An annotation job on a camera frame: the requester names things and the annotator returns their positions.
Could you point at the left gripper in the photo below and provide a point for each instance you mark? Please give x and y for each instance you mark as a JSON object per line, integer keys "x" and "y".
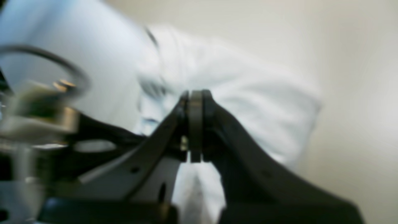
{"x": 77, "y": 163}

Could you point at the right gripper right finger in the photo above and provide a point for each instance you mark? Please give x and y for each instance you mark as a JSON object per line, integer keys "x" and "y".
{"x": 257, "y": 189}

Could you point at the white t-shirt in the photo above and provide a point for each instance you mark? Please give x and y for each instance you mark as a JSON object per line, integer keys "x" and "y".
{"x": 138, "y": 73}

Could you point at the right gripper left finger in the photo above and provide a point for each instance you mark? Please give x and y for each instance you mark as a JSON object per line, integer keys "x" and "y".
{"x": 139, "y": 189}

